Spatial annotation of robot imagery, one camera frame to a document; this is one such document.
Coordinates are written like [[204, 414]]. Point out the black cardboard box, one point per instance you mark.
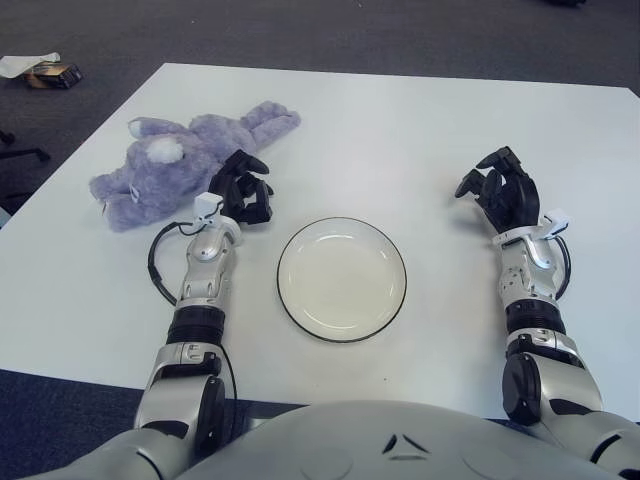
[[55, 76]]

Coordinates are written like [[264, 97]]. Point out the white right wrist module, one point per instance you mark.
[[557, 222]]

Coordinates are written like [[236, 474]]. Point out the white plate with black rim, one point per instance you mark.
[[340, 280]]

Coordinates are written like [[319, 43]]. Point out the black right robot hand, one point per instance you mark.
[[515, 200]]

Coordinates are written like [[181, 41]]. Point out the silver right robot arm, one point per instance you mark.
[[535, 300]]

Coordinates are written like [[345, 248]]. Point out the white crumpled paper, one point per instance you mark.
[[20, 64]]

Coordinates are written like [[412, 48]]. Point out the silver robot torso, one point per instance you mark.
[[400, 440]]

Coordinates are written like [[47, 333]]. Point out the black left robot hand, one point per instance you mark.
[[247, 200]]

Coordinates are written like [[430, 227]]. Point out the purple plush bunny doll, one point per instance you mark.
[[165, 170]]

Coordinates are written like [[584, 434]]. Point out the black office chair base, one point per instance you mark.
[[25, 150]]

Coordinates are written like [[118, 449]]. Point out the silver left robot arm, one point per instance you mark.
[[205, 280]]

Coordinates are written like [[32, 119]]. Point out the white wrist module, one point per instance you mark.
[[557, 222], [207, 205]]

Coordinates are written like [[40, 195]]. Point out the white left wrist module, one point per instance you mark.
[[207, 205]]

